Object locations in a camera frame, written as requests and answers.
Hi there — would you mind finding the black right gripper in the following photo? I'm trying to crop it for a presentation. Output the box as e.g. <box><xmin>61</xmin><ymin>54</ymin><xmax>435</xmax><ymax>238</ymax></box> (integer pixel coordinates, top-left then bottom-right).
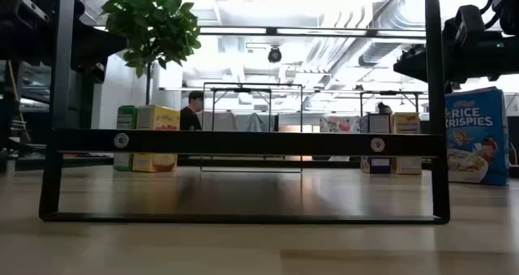
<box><xmin>392</xmin><ymin>35</ymin><xmax>519</xmax><ymax>84</ymax></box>

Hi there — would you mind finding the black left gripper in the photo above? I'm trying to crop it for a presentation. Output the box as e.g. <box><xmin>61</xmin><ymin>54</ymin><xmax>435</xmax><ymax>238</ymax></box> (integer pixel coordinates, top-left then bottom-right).
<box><xmin>0</xmin><ymin>21</ymin><xmax>130</xmax><ymax>71</ymax></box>

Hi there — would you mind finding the yellow Corn Pops cereal box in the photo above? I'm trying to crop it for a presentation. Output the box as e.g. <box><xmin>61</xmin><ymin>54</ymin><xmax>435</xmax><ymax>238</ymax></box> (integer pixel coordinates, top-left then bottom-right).
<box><xmin>390</xmin><ymin>111</ymin><xmax>422</xmax><ymax>175</ymax></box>
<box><xmin>132</xmin><ymin>105</ymin><xmax>182</xmax><ymax>174</ymax></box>

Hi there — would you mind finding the dark blue cereal box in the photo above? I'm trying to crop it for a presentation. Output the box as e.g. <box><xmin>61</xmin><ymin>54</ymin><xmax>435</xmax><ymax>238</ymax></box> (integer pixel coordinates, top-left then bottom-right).
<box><xmin>360</xmin><ymin>112</ymin><xmax>392</xmax><ymax>175</ymax></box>

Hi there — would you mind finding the green Apple Jacks cereal box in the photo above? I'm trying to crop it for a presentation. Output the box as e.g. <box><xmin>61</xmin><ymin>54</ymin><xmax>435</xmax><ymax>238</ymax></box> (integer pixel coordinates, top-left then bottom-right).
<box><xmin>113</xmin><ymin>105</ymin><xmax>139</xmax><ymax>172</ymax></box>

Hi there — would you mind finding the blue Rice Krispies cereal box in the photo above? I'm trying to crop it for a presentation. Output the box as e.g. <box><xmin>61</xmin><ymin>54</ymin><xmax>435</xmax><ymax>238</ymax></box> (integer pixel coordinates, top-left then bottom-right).
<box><xmin>444</xmin><ymin>86</ymin><xmax>511</xmax><ymax>187</ymax></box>

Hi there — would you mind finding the black ceiling spotlight cluster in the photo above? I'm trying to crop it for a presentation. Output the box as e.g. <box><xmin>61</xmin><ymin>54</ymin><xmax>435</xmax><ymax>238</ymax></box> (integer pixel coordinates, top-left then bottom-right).
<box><xmin>401</xmin><ymin>43</ymin><xmax>427</xmax><ymax>61</ymax></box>

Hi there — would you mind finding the potted green artificial plant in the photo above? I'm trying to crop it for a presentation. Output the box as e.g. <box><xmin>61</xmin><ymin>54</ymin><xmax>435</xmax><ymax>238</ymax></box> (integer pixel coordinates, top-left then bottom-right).
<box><xmin>100</xmin><ymin>0</ymin><xmax>203</xmax><ymax>107</ymax></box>

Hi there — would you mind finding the dark background shelving unit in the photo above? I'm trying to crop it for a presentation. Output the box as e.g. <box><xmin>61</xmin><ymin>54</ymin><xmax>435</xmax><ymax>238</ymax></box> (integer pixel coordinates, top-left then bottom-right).
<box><xmin>0</xmin><ymin>43</ymin><xmax>107</xmax><ymax>146</ymax></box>

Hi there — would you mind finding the colourful printed background item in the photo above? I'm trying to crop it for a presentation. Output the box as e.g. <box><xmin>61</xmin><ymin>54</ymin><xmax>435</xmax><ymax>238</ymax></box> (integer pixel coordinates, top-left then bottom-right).
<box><xmin>319</xmin><ymin>115</ymin><xmax>362</xmax><ymax>134</ymax></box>

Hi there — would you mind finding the person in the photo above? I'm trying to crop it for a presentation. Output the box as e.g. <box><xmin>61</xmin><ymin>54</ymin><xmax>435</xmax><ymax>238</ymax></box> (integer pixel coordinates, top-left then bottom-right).
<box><xmin>179</xmin><ymin>90</ymin><xmax>205</xmax><ymax>131</ymax></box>

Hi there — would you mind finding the black linear ceiling light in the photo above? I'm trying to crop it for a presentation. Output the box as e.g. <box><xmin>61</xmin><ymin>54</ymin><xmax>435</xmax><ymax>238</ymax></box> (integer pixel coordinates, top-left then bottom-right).
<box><xmin>92</xmin><ymin>25</ymin><xmax>427</xmax><ymax>40</ymax></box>

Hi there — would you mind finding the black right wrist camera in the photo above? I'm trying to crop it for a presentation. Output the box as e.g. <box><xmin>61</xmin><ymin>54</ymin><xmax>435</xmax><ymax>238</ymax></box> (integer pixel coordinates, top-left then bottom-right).
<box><xmin>443</xmin><ymin>5</ymin><xmax>487</xmax><ymax>49</ymax></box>

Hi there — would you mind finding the yellow cable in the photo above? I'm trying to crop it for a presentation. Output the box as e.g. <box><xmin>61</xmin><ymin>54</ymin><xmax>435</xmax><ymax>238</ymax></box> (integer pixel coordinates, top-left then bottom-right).
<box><xmin>6</xmin><ymin>59</ymin><xmax>32</xmax><ymax>143</ymax></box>

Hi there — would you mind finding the black round ceiling camera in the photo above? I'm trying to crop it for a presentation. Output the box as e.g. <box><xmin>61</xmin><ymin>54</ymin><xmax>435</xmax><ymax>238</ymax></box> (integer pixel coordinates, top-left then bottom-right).
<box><xmin>267</xmin><ymin>45</ymin><xmax>283</xmax><ymax>64</ymax></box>

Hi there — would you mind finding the black frame wooden shelf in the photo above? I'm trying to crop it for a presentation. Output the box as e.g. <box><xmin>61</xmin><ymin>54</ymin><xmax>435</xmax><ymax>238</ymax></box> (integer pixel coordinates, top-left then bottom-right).
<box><xmin>38</xmin><ymin>0</ymin><xmax>451</xmax><ymax>226</ymax></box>

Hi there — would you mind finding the black aluminium rig frame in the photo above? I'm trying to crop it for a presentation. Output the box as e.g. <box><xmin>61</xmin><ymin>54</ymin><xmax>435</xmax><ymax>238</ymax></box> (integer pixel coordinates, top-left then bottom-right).
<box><xmin>15</xmin><ymin>156</ymin><xmax>519</xmax><ymax>178</ymax></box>

